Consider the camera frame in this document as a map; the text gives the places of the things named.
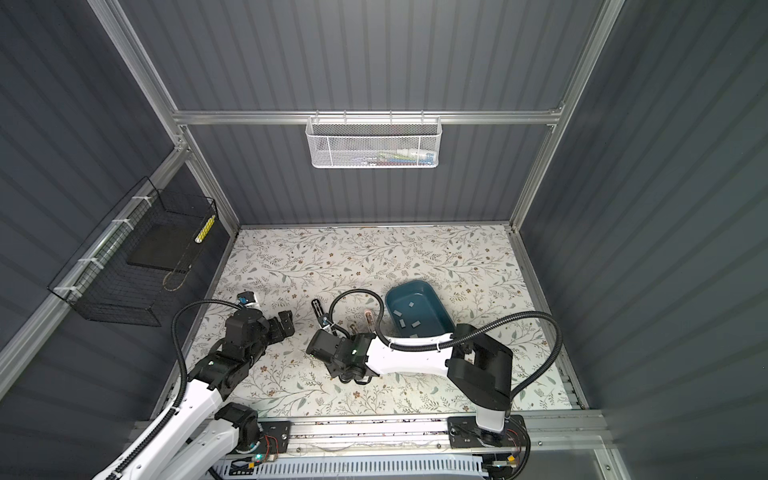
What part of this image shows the white slotted cable duct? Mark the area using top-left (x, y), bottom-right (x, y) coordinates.
top-left (213, 454), bottom-right (489, 479)

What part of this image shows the black wire basket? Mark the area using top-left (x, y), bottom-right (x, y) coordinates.
top-left (48, 181), bottom-right (218, 327)

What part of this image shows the black flat pad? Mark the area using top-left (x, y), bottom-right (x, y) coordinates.
top-left (127, 225), bottom-right (202, 273)

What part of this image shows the yellow marker pen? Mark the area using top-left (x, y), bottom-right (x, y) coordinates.
top-left (194, 215), bottom-right (216, 244)

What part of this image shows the white wire mesh basket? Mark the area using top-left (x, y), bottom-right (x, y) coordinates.
top-left (305, 117), bottom-right (443, 169)

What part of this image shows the teal plastic tray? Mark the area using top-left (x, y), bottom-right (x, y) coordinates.
top-left (384, 280), bottom-right (455, 338)

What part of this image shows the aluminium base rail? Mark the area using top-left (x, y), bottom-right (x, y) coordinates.
top-left (279, 410), bottom-right (615, 458)

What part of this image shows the black stapler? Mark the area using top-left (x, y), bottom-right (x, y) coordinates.
top-left (311, 299), bottom-right (333, 332)

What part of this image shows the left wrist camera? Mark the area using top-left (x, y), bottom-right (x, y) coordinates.
top-left (237, 291), bottom-right (259, 309)

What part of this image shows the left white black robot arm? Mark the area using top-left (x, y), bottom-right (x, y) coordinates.
top-left (95, 292), bottom-right (295, 479)

